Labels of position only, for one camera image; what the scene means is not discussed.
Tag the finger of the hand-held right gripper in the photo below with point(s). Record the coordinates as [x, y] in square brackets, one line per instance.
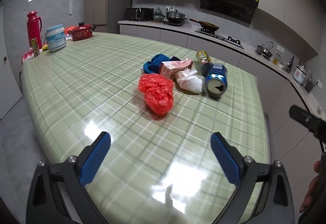
[305, 119]

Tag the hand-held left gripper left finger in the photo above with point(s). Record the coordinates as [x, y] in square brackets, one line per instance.
[95, 156]

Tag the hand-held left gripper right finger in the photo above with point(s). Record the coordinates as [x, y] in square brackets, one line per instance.
[226, 157]

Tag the white tissue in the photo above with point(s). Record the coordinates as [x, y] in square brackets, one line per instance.
[189, 82]

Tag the blue soda can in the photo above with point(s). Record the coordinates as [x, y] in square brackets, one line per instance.
[216, 73]

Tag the red plastic bag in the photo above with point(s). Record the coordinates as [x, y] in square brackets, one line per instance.
[158, 94]

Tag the gold drink can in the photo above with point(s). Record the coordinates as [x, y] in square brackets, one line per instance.
[202, 56]

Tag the pink carton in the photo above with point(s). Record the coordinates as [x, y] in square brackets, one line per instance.
[170, 67]

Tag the blue cloth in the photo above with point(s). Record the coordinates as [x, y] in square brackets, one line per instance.
[154, 63]

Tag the person's right hand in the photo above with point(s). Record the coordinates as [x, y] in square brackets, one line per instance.
[312, 193]

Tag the black utensil holder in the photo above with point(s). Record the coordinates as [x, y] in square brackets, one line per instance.
[309, 86]

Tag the white rice cooker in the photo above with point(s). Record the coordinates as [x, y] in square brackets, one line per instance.
[300, 75]

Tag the dark glass bottle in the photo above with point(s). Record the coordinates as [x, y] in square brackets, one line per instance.
[291, 66]

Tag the small white container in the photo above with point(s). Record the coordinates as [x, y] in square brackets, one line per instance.
[282, 65]

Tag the yellow oil bottle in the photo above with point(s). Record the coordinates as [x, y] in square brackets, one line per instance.
[275, 60]

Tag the green plaid tablecloth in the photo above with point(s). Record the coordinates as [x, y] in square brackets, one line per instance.
[101, 86]

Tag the kitchen counter with base cabinets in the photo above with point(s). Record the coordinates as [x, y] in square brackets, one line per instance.
[254, 61]

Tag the white door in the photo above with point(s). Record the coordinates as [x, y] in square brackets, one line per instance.
[10, 86]

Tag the black gas stove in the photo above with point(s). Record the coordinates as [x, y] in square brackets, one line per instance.
[221, 38]

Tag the small yellow object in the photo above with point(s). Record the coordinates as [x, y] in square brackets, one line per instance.
[45, 47]

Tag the white and blue jar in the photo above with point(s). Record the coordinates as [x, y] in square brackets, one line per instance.
[56, 39]

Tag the red cooking pot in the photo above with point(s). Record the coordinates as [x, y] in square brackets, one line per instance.
[80, 33]

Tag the yellow and red box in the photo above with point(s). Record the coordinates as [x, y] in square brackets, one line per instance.
[35, 47]

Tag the black frying pan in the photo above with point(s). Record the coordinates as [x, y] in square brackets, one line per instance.
[208, 26]

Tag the red thermos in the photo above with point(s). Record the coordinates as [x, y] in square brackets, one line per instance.
[34, 30]

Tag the black induction cooker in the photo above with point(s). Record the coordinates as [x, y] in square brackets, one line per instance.
[178, 24]

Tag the black range hood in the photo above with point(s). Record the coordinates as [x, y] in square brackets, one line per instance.
[224, 0]

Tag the black microwave oven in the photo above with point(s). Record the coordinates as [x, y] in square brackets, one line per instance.
[138, 14]

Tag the grey lidded pan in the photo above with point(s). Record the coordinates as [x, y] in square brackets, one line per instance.
[175, 16]

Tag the white paper sheet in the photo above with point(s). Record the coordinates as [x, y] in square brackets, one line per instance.
[70, 5]

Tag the brown refrigerator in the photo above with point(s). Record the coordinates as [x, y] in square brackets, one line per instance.
[107, 2]

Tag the white wall socket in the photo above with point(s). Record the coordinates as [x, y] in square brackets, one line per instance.
[169, 8]
[281, 48]
[318, 83]

